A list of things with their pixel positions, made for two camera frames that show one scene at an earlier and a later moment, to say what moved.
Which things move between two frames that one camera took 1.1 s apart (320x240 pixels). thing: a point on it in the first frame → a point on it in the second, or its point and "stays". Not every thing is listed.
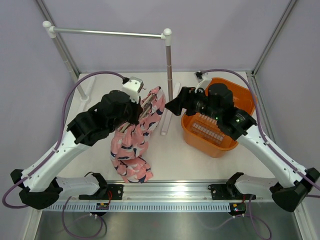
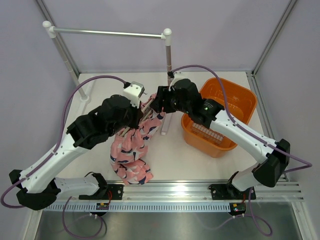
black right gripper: x=186 y=99 → x=163 y=93
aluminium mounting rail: x=261 y=191 stays
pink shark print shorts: x=129 y=146 stays
